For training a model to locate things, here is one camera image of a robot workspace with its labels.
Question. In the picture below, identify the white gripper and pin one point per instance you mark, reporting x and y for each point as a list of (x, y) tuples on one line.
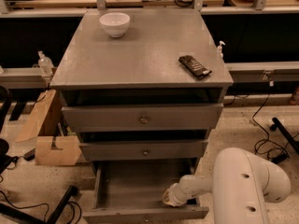
[(176, 193)]

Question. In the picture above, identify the grey bottom drawer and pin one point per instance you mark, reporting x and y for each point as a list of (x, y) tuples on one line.
[(131, 192)]

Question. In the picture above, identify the grey drawer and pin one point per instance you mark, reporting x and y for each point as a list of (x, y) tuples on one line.
[(143, 150), (131, 192), (125, 118)]

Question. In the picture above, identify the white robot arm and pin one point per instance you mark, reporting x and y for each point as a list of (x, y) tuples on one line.
[(241, 183)]

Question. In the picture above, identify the grey top drawer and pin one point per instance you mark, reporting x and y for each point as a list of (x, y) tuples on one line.
[(125, 118)]

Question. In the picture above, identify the grey middle drawer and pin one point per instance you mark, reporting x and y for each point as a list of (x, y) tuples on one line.
[(143, 150)]

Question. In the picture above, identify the grey wooden drawer cabinet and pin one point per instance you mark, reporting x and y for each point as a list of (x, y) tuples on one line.
[(141, 68)]

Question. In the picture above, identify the cardboard box piece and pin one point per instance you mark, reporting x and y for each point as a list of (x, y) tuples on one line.
[(57, 151)]

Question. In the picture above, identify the dark snack bar wrapper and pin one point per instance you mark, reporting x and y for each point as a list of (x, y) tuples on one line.
[(194, 67)]

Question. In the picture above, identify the black right stand leg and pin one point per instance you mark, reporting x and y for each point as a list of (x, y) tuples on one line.
[(286, 134)]

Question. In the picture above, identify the white pump bottle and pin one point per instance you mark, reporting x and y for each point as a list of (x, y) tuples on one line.
[(220, 48)]

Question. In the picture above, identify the white ceramic bowl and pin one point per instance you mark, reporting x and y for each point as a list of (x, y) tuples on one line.
[(115, 24)]

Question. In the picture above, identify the clear sanitizer bottle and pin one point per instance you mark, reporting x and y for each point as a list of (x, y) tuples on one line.
[(45, 63)]

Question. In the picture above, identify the wooden workbench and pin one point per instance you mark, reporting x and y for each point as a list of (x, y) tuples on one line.
[(208, 6)]

